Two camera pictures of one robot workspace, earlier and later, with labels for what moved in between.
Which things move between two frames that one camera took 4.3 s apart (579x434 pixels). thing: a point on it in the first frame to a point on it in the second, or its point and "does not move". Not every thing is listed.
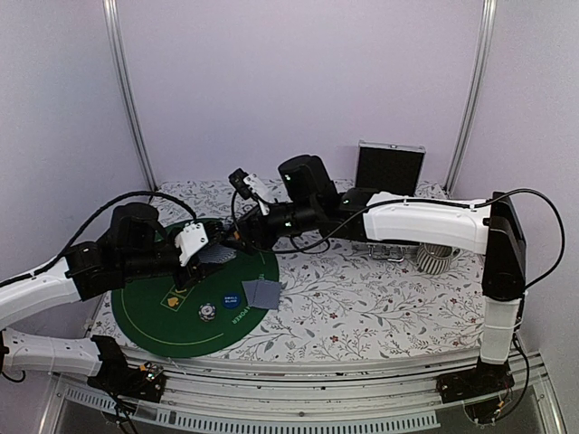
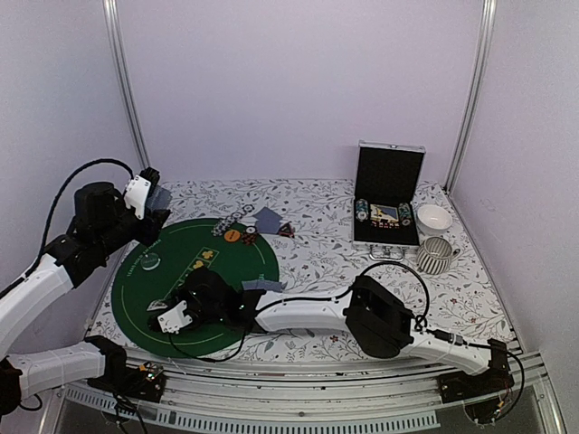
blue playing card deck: [214, 253] to [159, 198]
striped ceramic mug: [435, 259] does not move
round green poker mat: [218, 307] does not move
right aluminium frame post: [475, 95] does not move
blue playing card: [250, 287] does not move
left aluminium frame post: [113, 20] does not move
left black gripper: [192, 275] to [153, 226]
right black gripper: [251, 221] to [175, 299]
